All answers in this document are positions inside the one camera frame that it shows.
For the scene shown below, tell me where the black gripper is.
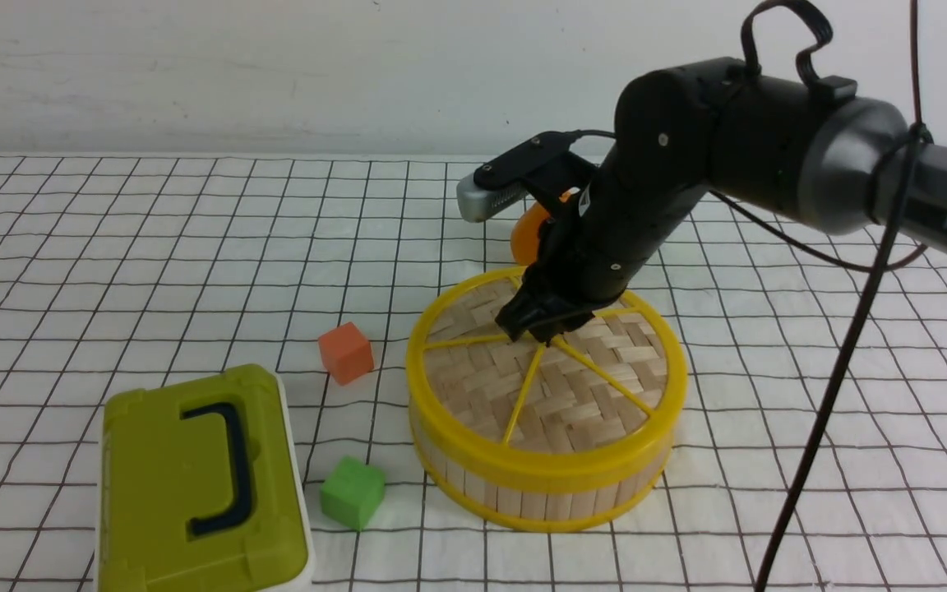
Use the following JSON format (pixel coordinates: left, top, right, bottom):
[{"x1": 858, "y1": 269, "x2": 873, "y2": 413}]
[{"x1": 495, "y1": 156, "x2": 706, "y2": 344}]

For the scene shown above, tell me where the yellow woven steamer lid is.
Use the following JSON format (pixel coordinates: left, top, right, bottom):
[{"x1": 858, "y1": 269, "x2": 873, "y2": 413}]
[{"x1": 406, "y1": 267, "x2": 687, "y2": 496}]

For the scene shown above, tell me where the green lunch box with handle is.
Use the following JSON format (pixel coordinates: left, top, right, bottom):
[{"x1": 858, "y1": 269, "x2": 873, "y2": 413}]
[{"x1": 93, "y1": 364, "x2": 316, "y2": 591}]

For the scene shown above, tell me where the orange foam cube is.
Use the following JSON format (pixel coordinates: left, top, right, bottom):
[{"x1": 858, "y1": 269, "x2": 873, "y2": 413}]
[{"x1": 318, "y1": 321, "x2": 375, "y2": 386}]

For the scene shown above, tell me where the bamboo steamer basket yellow rim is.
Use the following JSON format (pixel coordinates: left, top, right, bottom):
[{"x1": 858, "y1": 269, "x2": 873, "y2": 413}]
[{"x1": 407, "y1": 402, "x2": 677, "y2": 532}]

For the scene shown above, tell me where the dark hanging cable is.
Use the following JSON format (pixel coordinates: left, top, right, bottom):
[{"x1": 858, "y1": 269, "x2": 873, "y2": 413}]
[{"x1": 708, "y1": 0, "x2": 935, "y2": 592}]

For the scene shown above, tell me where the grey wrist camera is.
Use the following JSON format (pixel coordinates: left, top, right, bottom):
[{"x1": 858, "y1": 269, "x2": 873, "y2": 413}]
[{"x1": 456, "y1": 132, "x2": 602, "y2": 224}]

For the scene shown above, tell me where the green foam cube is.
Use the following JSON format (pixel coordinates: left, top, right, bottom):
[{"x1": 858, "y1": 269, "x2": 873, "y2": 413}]
[{"x1": 320, "y1": 455, "x2": 385, "y2": 532}]

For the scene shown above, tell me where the orange toy pear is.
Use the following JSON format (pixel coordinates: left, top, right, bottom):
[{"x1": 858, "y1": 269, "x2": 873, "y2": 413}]
[{"x1": 510, "y1": 201, "x2": 556, "y2": 266}]

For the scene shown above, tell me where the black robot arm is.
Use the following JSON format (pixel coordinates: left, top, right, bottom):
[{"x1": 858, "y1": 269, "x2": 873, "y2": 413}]
[{"x1": 474, "y1": 58, "x2": 947, "y2": 342}]

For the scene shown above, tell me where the white grid tablecloth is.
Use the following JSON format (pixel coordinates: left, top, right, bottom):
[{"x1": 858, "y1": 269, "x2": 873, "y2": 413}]
[{"x1": 0, "y1": 155, "x2": 947, "y2": 592}]

